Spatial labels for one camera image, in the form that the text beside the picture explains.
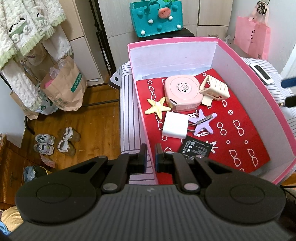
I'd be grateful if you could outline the white mobile wifi router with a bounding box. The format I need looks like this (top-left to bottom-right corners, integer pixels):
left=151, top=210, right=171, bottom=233
left=249, top=63, right=273, bottom=85

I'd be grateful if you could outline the black phone battery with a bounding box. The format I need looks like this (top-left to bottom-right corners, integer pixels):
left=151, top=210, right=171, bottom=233
left=179, top=136, right=213, bottom=160

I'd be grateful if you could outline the white usb wall charger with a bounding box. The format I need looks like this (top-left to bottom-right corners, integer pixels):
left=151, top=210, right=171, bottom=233
left=162, top=112, right=189, bottom=140

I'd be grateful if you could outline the purple starfish hair clip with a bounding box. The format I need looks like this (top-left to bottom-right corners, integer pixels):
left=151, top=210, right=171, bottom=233
left=189, top=109, right=217, bottom=136

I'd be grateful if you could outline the yellow starfish hair clip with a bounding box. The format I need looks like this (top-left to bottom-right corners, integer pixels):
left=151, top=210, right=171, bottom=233
left=144, top=97, right=171, bottom=120

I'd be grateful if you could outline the pink round tape measure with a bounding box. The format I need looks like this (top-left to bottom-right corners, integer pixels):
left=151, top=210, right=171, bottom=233
left=164, top=75, right=203, bottom=112

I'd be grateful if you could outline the pink cardboard storage box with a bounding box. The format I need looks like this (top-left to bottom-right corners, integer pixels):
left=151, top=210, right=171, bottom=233
left=127, top=37, right=295, bottom=184

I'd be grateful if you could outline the cream claw hair clip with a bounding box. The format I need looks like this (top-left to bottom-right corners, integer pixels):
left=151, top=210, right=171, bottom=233
left=199, top=75, right=230, bottom=107

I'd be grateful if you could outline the striped white tablecloth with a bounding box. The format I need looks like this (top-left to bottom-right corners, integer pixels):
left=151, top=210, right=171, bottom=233
left=108, top=60, right=158, bottom=186

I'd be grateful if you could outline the red patterned paper liner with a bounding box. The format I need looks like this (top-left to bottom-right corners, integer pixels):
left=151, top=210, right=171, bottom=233
left=135, top=69, right=270, bottom=173

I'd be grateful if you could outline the pink paper shopping bag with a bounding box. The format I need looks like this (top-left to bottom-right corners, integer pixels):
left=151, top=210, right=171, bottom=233
left=234, top=2, right=272, bottom=61

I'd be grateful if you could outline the pair of brown slippers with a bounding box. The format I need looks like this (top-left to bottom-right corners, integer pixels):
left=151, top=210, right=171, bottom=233
left=57, top=126, right=81, bottom=157

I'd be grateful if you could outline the pair of grey sneakers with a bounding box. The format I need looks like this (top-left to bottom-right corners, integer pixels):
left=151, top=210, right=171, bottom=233
left=34, top=133, right=55, bottom=156

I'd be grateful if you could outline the brown paper shopping bag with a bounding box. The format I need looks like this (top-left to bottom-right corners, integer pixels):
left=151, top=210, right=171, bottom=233
left=40, top=56, right=87, bottom=111

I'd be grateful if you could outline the white wardrobe cabinet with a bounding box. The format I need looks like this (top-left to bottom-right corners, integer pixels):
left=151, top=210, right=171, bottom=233
left=61, top=1, right=233, bottom=85

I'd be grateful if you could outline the black hard suitcase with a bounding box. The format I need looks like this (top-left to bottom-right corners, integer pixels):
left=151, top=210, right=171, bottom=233
left=138, top=28, right=195, bottom=41

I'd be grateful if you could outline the black clothes rack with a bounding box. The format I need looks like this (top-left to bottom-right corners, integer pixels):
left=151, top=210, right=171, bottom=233
left=23, top=0, right=121, bottom=135

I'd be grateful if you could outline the teal felt handbag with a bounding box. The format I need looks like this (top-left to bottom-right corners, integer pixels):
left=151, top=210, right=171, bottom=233
left=129, top=0, right=183, bottom=38

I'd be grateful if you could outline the cream knitted hanging pajamas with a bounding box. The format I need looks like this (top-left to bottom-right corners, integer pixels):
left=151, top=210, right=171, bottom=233
left=1, top=1, right=73, bottom=111

